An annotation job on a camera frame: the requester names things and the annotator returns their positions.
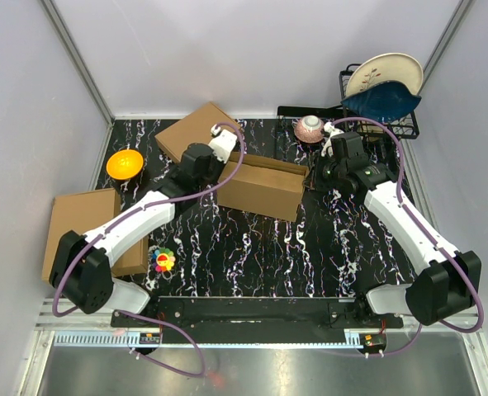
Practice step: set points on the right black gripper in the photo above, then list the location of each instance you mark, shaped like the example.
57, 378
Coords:
329, 158

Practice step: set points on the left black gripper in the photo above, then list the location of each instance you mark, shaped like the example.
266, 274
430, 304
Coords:
220, 166

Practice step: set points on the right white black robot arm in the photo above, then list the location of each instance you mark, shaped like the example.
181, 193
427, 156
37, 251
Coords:
446, 281

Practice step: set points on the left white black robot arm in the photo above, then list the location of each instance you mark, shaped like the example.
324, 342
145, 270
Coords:
83, 261

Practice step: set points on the closed cardboard box back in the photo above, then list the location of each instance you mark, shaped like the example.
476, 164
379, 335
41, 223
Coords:
194, 128

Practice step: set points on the small cardboard box left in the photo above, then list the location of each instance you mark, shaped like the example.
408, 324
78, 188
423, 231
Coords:
134, 261

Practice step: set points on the large cardboard box left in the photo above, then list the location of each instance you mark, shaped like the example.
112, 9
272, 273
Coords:
78, 212

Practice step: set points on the beige cup in rack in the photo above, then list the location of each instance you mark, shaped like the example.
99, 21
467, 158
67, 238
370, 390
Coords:
370, 134

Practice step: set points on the pink patterned bowl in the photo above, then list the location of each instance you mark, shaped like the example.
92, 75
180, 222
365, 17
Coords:
309, 129

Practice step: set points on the blue leaf plate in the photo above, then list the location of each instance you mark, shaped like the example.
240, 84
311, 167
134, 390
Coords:
384, 102

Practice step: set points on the orange bowl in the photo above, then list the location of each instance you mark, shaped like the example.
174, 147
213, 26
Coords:
124, 164

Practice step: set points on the rainbow flower toy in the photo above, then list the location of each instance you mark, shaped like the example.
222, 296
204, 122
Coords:
163, 260

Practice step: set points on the cream floral plate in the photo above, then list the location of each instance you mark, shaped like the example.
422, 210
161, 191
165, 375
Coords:
398, 67

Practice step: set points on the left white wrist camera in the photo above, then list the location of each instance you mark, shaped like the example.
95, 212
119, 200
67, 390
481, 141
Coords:
222, 143

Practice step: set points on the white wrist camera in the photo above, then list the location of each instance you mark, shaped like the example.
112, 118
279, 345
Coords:
222, 143
332, 132

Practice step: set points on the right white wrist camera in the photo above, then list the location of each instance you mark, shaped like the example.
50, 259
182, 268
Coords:
332, 132

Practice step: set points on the black wire dish rack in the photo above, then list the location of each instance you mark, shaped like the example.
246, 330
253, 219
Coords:
377, 143

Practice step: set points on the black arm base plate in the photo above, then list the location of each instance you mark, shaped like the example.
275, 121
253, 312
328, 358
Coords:
331, 312

